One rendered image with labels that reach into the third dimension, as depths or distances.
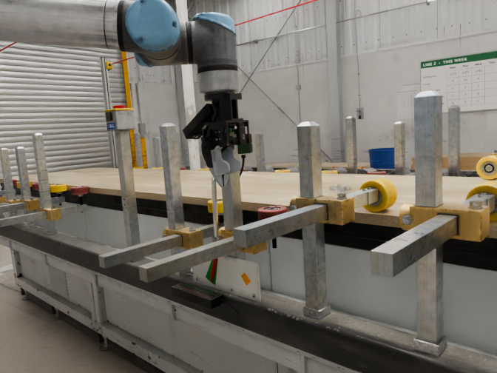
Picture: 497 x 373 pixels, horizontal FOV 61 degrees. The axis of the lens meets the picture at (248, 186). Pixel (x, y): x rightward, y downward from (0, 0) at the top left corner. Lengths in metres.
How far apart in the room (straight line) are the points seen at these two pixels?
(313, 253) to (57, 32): 0.66
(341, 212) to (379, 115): 7.60
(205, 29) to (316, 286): 0.60
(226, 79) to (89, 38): 0.29
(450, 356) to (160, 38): 0.76
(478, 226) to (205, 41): 0.63
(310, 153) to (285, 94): 8.52
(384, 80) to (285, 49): 2.33
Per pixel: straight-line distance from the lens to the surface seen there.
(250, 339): 1.20
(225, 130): 0.91
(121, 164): 1.47
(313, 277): 0.95
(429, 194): 0.78
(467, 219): 0.76
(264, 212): 1.11
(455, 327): 1.09
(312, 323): 0.97
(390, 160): 6.55
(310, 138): 0.89
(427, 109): 0.77
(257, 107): 9.82
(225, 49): 0.95
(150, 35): 0.80
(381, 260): 0.56
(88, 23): 0.83
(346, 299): 1.20
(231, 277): 1.12
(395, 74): 8.37
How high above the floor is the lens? 1.12
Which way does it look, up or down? 8 degrees down
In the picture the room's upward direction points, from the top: 4 degrees counter-clockwise
